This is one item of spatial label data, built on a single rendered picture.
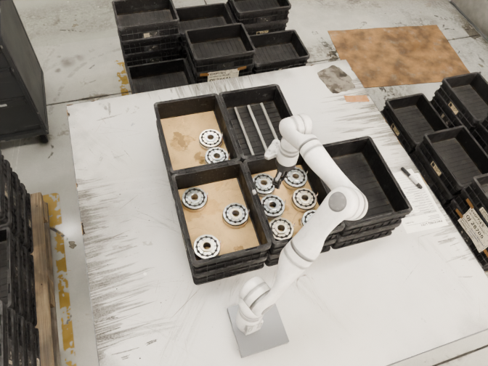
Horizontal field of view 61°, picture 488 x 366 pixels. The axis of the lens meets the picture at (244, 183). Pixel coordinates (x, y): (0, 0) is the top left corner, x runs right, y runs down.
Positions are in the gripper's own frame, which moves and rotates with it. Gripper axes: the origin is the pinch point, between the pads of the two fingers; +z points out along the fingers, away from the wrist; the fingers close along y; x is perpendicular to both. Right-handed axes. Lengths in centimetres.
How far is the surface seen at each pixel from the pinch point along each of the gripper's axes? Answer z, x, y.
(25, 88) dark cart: 48, 161, 12
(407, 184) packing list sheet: 30, -49, 50
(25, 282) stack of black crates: 72, 93, -70
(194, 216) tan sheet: 17.5, 25.1, -22.1
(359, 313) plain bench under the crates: 30, -50, -20
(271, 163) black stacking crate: 11.8, 9.1, 13.8
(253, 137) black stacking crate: 17.8, 23.8, 27.0
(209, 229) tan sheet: 17.5, 16.9, -24.4
